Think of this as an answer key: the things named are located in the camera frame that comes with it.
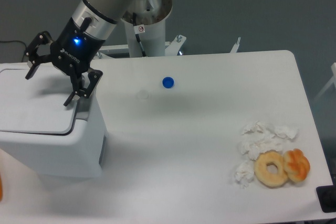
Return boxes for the crumpled white tissue middle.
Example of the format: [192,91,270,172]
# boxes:
[238,121,283,161]

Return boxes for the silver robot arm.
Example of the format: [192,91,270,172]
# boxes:
[24,0,134,106]

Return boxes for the orange twisted pastry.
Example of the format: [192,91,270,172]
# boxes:
[283,148,310,183]

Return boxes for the white bracket behind table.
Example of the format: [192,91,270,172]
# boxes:
[94,34,242,60]

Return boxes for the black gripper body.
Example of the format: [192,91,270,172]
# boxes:
[50,16,104,79]

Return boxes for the orange object at left edge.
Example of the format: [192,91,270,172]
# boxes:
[0,175,3,202]

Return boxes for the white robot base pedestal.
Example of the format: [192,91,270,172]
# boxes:
[122,0,173,58]

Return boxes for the plain ring donut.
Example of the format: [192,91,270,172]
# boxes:
[254,151,288,188]

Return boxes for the black device at table edge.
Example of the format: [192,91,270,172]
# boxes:
[316,185,335,213]

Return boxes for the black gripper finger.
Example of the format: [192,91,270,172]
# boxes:
[64,69,103,106]
[24,31,53,80]

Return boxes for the white trash can body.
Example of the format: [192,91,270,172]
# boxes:
[1,95,107,178]

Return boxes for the crumpled white tissue bottom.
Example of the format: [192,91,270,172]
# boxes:
[234,160,255,188]

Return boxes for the crumpled white tissue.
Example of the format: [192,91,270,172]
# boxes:
[274,125,299,140]
[234,160,255,188]
[238,121,283,161]

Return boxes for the white frame at right edge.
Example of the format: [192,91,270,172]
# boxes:
[313,62,336,103]

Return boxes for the crumpled white tissue top right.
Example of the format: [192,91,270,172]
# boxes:
[274,125,299,140]

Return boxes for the blue bottle cap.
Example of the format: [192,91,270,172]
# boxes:
[162,77,175,89]

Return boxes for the white trash can lid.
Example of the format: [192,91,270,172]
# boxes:
[1,64,77,134]

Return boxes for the black cable on floor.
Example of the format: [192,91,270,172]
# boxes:
[0,40,27,63]

